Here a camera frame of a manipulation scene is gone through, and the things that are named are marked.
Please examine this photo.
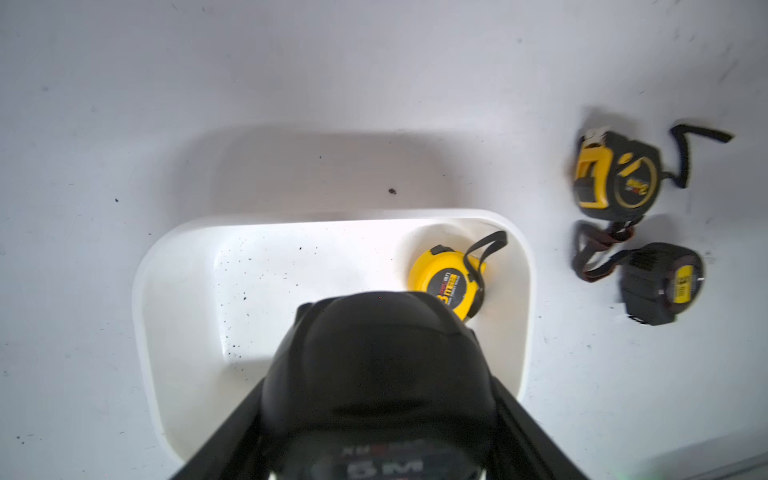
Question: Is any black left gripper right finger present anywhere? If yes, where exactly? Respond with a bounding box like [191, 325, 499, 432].
[488, 378, 587, 480]

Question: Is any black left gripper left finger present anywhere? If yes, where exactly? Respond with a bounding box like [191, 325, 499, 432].
[172, 380, 267, 480]

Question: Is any black 5m tape measure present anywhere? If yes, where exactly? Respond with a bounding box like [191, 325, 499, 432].
[261, 291, 497, 479]

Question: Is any yellow 3m tape measure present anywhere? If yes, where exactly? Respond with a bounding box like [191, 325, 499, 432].
[407, 230, 508, 321]

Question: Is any black tape measure yellow label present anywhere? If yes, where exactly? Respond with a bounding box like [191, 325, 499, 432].
[571, 221, 705, 326]

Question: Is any white storage box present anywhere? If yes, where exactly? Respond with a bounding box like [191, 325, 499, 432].
[132, 208, 537, 464]

